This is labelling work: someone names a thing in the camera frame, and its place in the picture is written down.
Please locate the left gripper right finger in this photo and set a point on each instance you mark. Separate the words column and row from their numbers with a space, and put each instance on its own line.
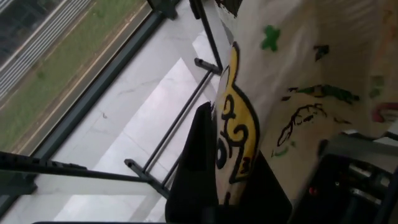
column 264, row 202

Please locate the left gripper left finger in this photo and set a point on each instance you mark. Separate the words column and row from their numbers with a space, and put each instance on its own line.
column 196, row 180

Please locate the cream printed garment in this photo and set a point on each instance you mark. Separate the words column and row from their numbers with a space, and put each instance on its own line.
column 295, row 62

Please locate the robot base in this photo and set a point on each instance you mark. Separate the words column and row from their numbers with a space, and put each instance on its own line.
column 342, row 186

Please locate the black clothes rack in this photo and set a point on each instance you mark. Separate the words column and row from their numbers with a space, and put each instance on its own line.
column 46, row 163

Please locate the window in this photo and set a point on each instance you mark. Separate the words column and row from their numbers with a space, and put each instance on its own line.
column 46, row 62

